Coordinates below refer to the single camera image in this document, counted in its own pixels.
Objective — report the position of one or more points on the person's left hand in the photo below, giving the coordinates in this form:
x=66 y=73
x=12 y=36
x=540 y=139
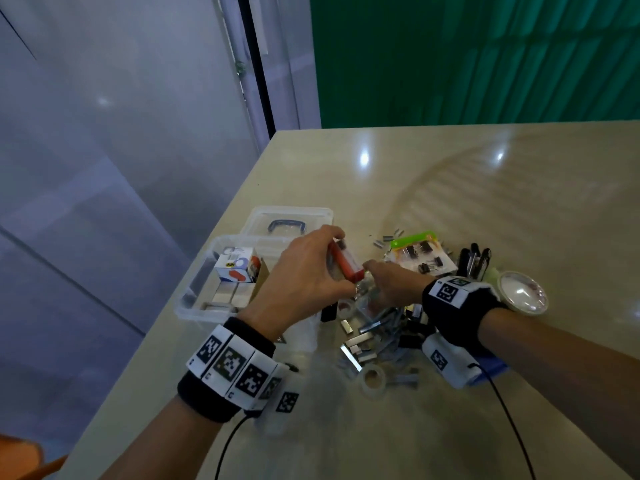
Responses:
x=295 y=280

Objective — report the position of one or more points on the person's right hand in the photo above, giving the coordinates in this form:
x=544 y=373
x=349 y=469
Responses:
x=400 y=287

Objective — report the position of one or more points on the clear binder clip pack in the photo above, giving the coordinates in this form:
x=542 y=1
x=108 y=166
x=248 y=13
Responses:
x=425 y=257

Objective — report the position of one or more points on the pile of metal staple strips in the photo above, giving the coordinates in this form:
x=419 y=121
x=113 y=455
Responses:
x=385 y=340

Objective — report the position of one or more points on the red stapler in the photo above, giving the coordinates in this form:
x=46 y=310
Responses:
x=348 y=263

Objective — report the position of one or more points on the small white staple box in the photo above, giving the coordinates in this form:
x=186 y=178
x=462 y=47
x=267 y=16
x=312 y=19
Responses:
x=238 y=265

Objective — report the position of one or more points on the transparent storage box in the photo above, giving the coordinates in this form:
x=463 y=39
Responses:
x=205 y=300

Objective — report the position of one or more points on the small clear tape roll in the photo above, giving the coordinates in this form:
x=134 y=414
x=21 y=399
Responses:
x=374 y=381

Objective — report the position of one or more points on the person's right forearm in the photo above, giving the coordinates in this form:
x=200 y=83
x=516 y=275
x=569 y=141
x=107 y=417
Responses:
x=570 y=380

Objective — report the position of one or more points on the transparent box lid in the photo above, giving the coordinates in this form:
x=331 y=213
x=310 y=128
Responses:
x=300 y=217

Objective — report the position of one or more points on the black marker wristband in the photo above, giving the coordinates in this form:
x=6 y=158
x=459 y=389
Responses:
x=462 y=310
x=230 y=370

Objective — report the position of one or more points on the green curtain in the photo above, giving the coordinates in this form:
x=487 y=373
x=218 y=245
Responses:
x=470 y=55

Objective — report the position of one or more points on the orange chair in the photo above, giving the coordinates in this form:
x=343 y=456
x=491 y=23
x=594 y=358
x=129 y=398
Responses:
x=25 y=463

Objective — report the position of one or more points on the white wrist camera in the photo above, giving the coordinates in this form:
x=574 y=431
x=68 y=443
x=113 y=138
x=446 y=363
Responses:
x=280 y=400
x=450 y=363

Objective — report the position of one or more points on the black window post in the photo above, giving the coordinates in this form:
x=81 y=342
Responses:
x=248 y=65

